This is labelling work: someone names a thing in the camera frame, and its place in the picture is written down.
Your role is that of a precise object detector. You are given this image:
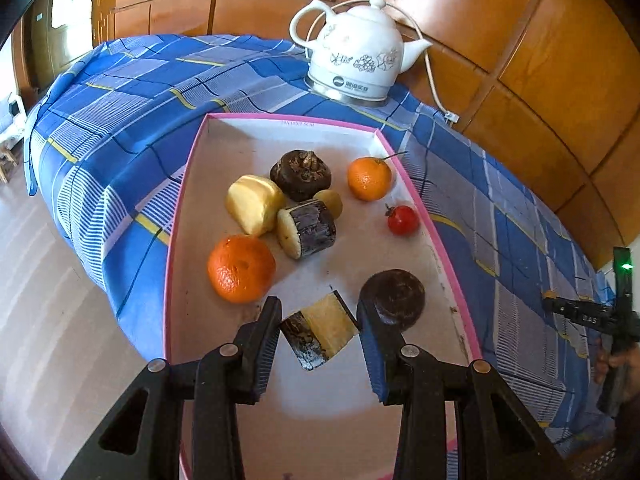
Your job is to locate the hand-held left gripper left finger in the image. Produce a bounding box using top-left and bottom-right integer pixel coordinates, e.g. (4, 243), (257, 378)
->
(60, 296), (283, 480)

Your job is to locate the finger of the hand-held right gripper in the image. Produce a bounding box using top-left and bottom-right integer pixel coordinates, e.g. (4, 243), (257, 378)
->
(542, 295), (617, 335)

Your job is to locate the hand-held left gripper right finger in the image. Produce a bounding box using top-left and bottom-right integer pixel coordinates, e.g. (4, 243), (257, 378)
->
(356, 296), (571, 480)

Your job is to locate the wedge-cut dark-skinned yam piece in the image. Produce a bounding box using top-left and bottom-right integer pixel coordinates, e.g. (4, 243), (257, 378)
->
(280, 290), (361, 372)

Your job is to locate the dark brown round tuber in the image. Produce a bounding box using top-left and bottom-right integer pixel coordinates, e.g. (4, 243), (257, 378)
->
(359, 269), (426, 332)

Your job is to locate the orange mandarin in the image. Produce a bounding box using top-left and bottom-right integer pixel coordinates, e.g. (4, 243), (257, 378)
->
(347, 151), (407, 202)
(207, 235), (277, 305)

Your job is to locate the cylindrical dark-skinned yam piece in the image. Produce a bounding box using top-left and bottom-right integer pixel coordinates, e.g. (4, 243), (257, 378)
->
(276, 199), (337, 261)

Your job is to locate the small red tomato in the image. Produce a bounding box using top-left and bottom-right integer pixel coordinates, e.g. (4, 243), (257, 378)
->
(384, 203), (421, 237)

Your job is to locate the peeled yellow tuber piece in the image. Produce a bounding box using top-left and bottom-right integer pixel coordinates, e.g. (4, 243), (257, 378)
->
(226, 175), (286, 237)

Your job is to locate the small beige round fruit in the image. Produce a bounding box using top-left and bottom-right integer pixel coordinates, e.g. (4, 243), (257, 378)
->
(314, 189), (344, 221)

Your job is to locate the pink shallow tray box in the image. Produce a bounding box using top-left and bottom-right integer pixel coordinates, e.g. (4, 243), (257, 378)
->
(164, 112), (483, 480)

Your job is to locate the person's right hand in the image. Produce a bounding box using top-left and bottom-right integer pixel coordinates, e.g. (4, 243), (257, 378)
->
(595, 337), (640, 406)

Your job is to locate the wooden wardrobe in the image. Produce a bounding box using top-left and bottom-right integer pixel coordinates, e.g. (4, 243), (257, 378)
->
(90, 0), (640, 266)

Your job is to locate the blue plaid tablecloth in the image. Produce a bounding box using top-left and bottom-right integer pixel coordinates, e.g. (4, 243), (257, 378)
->
(22, 34), (618, 461)

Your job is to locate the white ceramic electric kettle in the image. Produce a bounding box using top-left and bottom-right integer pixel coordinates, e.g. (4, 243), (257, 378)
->
(289, 0), (433, 107)

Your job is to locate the white power cable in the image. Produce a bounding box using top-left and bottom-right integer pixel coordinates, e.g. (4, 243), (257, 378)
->
(382, 2), (461, 126)

